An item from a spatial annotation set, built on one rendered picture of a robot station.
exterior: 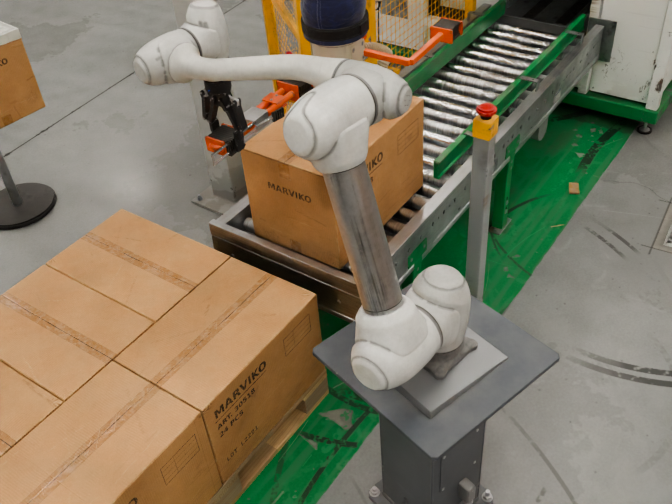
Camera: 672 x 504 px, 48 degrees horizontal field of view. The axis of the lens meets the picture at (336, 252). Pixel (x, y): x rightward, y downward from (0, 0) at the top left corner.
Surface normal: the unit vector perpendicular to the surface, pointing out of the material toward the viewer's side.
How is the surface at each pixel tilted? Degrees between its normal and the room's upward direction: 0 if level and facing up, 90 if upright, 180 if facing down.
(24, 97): 90
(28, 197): 0
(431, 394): 5
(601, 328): 0
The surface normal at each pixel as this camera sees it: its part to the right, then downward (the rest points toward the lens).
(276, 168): -0.57, 0.56
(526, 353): -0.07, -0.76
